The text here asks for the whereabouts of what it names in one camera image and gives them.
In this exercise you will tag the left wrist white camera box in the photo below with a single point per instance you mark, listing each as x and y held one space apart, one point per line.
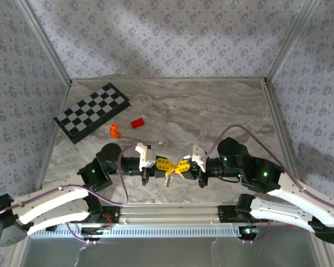
144 158

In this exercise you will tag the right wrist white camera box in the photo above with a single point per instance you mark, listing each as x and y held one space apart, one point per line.
197 155

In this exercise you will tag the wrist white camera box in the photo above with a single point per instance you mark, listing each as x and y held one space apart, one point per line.
197 155
144 158

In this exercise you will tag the small controller circuit board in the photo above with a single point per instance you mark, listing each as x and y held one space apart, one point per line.
94 231
249 231

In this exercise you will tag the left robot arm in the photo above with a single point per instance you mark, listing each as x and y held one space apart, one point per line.
53 200

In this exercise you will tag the grey metal sheet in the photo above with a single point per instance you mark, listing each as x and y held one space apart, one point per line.
169 253

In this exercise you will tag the aluminium back rail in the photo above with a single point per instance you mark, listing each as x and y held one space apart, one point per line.
169 79

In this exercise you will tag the long aluminium base rail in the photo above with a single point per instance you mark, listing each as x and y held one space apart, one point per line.
169 212

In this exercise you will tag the black grey chessboard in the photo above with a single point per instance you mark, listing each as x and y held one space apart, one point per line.
94 105

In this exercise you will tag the small black box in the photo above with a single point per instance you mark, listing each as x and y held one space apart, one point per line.
50 228

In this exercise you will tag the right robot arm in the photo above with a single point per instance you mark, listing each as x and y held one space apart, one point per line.
295 200

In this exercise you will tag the aluminium frame post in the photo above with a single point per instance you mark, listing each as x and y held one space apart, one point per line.
48 47
290 41

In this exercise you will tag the aluminium side rail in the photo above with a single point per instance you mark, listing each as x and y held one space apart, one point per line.
65 97
279 111

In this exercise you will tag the small red block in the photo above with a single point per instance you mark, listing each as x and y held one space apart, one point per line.
137 123

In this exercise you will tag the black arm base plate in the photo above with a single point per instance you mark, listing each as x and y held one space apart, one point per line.
114 214
225 214

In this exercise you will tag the orange curved plastic piece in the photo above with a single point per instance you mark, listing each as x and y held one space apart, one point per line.
115 133

